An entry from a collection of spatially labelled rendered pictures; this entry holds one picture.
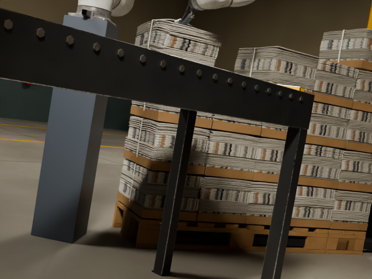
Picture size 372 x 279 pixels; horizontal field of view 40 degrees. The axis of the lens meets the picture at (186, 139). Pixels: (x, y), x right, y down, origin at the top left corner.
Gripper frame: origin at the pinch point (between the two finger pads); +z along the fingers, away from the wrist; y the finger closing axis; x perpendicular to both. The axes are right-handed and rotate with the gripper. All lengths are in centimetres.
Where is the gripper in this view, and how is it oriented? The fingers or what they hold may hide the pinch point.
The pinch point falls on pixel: (179, 8)
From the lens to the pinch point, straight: 263.6
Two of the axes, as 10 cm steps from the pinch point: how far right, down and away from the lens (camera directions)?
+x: 8.8, 1.2, 4.5
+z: -4.5, -0.8, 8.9
